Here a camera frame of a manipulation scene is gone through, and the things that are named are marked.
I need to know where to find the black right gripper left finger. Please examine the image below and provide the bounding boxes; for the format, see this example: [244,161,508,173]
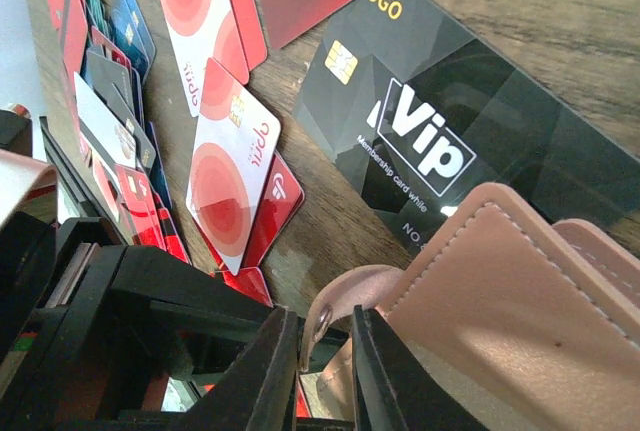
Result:
[169,308,299,430]

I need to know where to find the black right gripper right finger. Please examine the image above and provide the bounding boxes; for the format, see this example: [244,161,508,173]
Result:
[352,306,485,430]

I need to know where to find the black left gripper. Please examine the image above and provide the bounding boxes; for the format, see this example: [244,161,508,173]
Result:
[1,215,269,430]

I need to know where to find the black card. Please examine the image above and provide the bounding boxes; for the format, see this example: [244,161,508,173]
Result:
[293,0,639,254]

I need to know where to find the pile of red cards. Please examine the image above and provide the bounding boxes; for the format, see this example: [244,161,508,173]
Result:
[29,0,426,307]

